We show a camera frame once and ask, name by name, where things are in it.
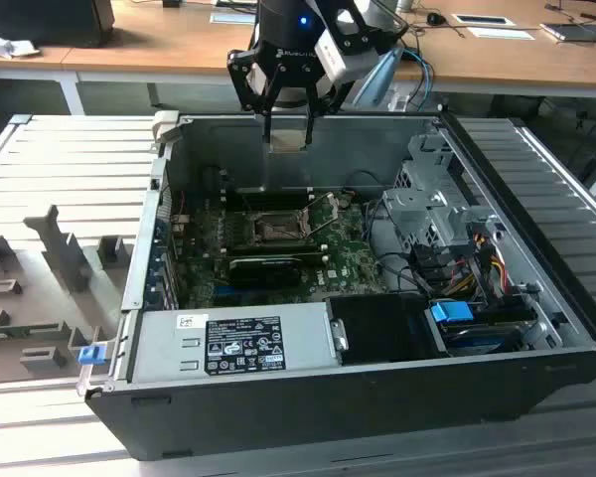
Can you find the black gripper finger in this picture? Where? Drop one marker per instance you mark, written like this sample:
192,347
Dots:
238,74
310,129

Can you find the silver square CPU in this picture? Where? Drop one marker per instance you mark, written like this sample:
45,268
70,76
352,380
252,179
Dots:
288,141

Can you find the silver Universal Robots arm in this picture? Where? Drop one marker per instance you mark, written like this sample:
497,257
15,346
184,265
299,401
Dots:
290,98

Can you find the black RAM slot bank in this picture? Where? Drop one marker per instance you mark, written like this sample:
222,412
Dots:
278,249
278,200

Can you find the CPU socket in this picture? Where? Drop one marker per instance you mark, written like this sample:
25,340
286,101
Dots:
274,229

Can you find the long wooden office desk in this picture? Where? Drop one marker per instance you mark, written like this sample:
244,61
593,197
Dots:
179,49

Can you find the pale blue teach pendant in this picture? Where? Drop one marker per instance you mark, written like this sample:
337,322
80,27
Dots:
380,79

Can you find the small black desk object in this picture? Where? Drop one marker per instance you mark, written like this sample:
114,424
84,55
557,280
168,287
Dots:
172,3

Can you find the silver cup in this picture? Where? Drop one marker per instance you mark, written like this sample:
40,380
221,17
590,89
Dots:
405,5

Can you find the green motherboard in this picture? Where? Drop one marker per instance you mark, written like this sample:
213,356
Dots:
350,248

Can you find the silver metal drive cage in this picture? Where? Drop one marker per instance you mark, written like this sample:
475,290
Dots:
427,208

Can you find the black computer mouse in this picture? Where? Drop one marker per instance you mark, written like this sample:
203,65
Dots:
436,19

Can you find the black graphics card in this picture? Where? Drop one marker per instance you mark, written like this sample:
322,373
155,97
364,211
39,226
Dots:
263,273

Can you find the large black box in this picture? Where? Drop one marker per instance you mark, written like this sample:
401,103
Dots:
44,22

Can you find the black plastic air shroud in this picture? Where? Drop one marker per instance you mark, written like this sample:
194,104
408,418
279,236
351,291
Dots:
377,328

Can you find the short wooden office desk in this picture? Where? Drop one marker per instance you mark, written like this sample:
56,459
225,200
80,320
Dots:
25,62

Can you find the crumpled white paper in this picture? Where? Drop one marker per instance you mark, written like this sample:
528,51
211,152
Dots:
10,46

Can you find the blue disk carrier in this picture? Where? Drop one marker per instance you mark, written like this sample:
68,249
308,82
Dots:
449,314

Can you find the silver power supply unit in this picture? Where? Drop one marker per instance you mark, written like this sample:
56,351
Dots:
164,348

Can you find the grey parts rack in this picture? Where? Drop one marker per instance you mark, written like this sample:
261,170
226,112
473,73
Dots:
40,270

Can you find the dark tablet with pale rim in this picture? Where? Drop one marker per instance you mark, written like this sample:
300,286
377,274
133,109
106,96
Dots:
573,32

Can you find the black open PC case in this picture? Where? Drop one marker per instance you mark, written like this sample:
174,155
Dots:
278,412

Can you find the small blue latch clip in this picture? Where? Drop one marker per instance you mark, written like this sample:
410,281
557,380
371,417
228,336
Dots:
90,356

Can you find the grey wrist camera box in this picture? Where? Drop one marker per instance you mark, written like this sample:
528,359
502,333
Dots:
345,58

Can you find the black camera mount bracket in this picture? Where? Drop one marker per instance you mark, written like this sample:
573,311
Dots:
353,31

